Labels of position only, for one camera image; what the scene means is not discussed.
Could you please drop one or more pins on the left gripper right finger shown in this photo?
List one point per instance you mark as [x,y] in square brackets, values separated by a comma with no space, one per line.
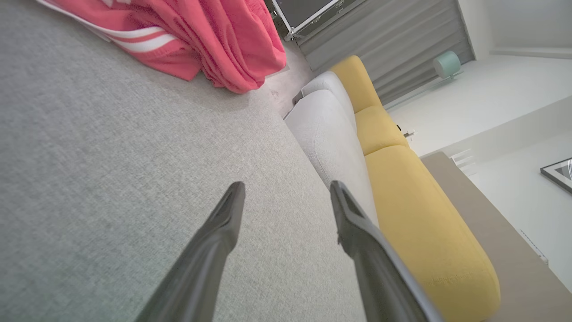
[375,268]

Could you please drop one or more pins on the red and white striped shirt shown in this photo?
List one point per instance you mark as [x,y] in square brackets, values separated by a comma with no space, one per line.
[232,40]

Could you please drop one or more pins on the long grey sofa seat cushion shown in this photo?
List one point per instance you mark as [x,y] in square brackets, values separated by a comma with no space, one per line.
[330,143]

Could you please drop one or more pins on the long yellow sofa back cushion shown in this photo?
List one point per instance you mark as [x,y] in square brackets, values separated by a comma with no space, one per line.
[424,223]

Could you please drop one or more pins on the mint green round lamp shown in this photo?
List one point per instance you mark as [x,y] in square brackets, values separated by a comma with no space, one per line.
[447,65]

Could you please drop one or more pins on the short grey sofa seat cushion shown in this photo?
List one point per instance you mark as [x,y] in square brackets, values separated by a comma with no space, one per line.
[328,82]

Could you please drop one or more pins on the grey curtain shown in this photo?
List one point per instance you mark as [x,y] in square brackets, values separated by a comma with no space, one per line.
[393,44]

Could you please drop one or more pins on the large grey fabric ottoman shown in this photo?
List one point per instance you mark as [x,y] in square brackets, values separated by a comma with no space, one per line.
[111,156]

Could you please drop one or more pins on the small yellow sofa back cushion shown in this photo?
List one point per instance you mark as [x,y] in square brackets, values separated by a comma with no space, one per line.
[355,80]

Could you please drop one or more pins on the black case with metal edges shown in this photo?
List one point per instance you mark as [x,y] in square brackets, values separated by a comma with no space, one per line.
[304,9]

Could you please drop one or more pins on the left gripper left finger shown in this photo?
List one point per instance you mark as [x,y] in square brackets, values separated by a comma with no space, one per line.
[201,259]

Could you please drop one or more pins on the medium yellow sofa back cushion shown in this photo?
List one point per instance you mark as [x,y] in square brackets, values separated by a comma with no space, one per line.
[380,129]

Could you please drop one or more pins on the beige long ledge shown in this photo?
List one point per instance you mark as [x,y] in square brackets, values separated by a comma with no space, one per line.
[500,232]

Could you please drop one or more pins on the black framed picture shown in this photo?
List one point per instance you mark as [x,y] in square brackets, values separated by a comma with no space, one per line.
[558,172]

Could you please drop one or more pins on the white slatted bracket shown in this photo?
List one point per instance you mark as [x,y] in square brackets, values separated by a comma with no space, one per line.
[464,162]

